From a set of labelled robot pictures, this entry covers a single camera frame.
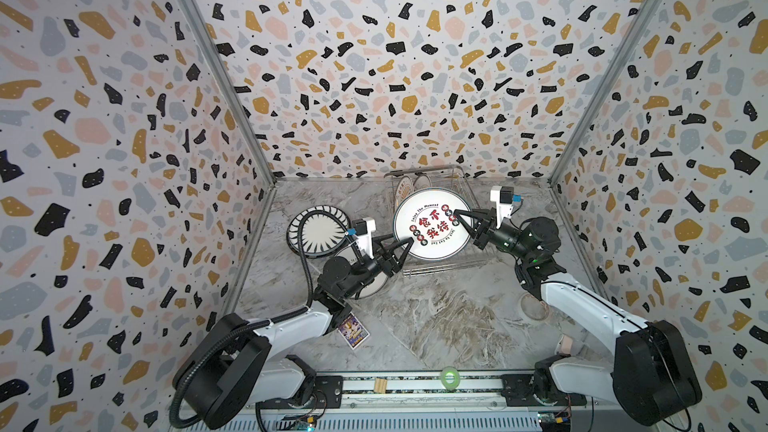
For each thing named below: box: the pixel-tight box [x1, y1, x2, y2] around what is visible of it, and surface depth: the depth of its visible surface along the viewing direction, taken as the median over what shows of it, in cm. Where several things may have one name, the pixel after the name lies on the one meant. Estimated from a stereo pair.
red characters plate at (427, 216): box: [393, 187, 471, 261], surface depth 74 cm
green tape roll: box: [440, 366, 461, 391], surface depth 78 cm
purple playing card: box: [337, 311, 371, 350], surface depth 83 cm
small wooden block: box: [373, 378, 388, 394], surface depth 76 cm
